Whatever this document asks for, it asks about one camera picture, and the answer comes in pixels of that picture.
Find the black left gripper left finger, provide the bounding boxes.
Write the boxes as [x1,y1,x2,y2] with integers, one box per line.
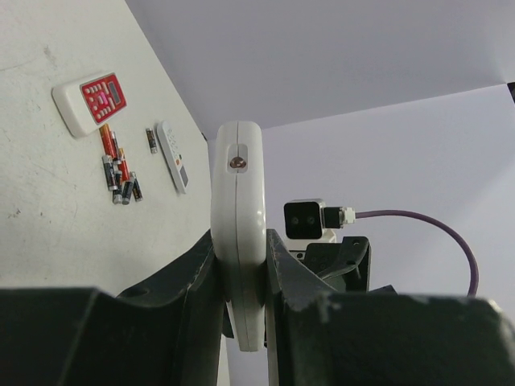
[1,233,224,385]

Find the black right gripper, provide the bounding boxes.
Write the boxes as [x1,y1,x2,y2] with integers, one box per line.
[287,236,396,294]

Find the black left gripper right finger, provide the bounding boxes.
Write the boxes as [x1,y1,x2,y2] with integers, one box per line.
[266,230,514,385]

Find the white grey remote control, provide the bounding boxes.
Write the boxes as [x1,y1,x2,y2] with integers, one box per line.
[211,121,266,352]

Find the white remote with orange button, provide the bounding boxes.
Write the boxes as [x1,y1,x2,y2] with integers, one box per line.
[156,121,189,194]

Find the red and white remote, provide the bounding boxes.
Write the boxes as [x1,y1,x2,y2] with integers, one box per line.
[51,72,127,138]

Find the lone black battery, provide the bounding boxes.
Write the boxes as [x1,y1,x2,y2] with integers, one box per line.
[146,128,158,154]

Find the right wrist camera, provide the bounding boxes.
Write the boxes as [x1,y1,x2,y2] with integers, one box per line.
[283,199,341,240]

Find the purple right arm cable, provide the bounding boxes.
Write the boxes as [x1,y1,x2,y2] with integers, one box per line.
[353,208,480,297]

